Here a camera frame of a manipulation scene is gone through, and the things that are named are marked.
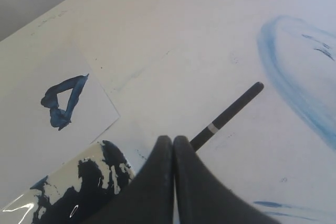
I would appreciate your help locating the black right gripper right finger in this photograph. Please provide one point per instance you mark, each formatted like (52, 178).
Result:
(201, 197)

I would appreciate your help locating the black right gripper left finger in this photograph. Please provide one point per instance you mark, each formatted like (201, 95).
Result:
(149, 197)

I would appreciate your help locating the black paintbrush with blue tip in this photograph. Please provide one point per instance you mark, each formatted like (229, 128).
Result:
(201, 138)

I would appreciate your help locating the white square plate blue paint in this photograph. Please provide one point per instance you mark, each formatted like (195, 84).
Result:
(79, 189)

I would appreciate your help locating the white paper sheet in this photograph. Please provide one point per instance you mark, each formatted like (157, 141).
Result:
(54, 113)

